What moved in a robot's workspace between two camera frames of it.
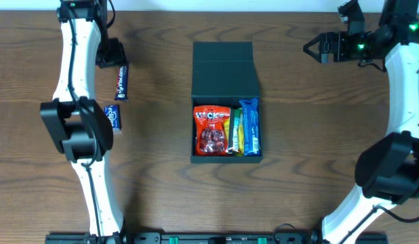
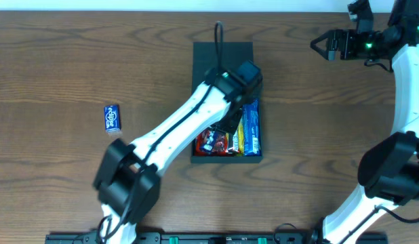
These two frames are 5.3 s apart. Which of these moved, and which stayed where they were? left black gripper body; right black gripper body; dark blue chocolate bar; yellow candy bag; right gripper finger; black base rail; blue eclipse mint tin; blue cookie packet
Moved: dark blue chocolate bar; yellow candy bag; left black gripper body; right gripper finger
Stayed: blue cookie packet; right black gripper body; blue eclipse mint tin; black base rail
